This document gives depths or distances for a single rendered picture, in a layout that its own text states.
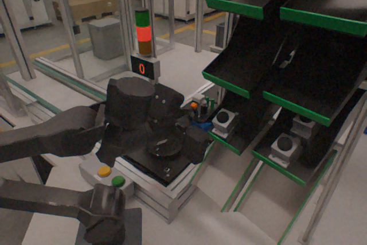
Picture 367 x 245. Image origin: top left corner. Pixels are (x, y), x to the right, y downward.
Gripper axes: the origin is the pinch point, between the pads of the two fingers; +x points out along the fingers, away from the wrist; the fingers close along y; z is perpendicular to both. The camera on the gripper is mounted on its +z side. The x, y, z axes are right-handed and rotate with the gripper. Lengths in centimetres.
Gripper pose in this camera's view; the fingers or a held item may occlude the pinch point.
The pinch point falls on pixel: (187, 120)
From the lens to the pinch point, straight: 53.3
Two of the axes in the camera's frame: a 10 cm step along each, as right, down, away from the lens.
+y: -6.6, -4.3, 6.1
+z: 2.0, -8.9, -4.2
